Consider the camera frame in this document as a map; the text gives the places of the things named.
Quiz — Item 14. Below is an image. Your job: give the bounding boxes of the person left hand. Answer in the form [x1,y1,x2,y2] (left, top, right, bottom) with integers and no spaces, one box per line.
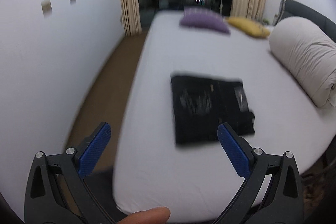
[117,206,171,224]

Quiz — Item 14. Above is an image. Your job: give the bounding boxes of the purple pillow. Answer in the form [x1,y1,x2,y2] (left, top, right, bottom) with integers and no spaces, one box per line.
[179,7,231,35]

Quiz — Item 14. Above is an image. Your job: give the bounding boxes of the black pants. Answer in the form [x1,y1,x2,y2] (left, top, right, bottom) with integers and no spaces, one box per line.
[171,74,255,145]

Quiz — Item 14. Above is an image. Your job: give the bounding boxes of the rolled beige duvet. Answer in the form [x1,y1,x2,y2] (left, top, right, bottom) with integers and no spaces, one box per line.
[269,16,335,108]

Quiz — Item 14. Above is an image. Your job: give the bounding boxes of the dark grey headboard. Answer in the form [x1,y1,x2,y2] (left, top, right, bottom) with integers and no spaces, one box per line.
[273,0,336,43]

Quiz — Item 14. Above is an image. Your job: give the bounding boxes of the wall socket lower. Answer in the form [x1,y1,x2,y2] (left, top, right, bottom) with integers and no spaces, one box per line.
[41,0,52,17]

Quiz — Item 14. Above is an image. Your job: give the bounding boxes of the yellow pillow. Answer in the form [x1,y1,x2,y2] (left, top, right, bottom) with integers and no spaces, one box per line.
[226,16,270,39]

